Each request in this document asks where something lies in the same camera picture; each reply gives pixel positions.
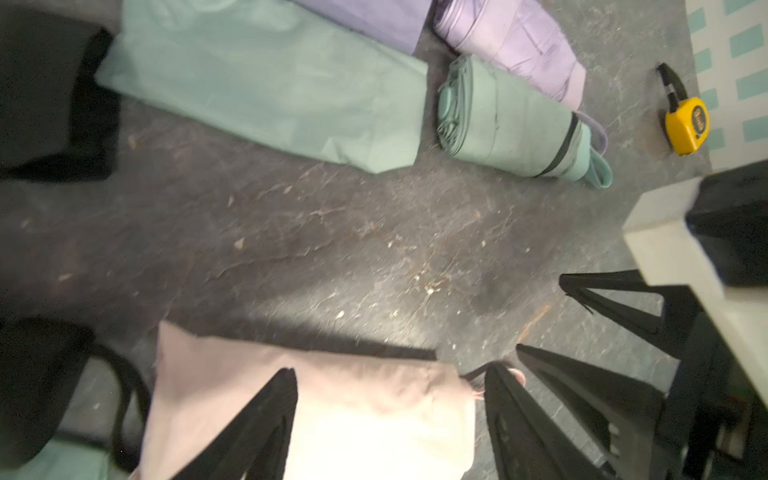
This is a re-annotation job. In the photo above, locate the yellow tape measure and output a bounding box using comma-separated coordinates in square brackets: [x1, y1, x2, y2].
[656, 63, 710, 156]

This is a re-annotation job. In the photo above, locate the pink sleeved umbrella front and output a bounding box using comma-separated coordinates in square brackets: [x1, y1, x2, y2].
[136, 322, 478, 479]

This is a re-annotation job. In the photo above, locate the black umbrella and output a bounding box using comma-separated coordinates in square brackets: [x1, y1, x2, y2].
[1, 319, 151, 471]

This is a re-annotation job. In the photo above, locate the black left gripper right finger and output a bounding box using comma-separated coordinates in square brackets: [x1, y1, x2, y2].
[484, 362, 605, 480]

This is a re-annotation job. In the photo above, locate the lilac sleeve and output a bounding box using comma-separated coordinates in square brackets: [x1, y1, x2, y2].
[296, 0, 432, 55]

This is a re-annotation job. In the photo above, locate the mint green sleeve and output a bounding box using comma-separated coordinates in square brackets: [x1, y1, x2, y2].
[96, 1, 428, 174]

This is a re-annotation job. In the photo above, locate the lilac sleeved umbrella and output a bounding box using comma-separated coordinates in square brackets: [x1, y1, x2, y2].
[434, 0, 608, 154]

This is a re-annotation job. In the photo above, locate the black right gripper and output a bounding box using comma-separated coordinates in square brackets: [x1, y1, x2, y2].
[516, 161, 767, 479]

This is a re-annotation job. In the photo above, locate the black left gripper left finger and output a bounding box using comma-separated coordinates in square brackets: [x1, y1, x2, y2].
[175, 368, 298, 480]

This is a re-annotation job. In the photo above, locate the mint green sleeved umbrella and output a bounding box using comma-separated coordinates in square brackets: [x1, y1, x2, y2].
[437, 55, 613, 189]

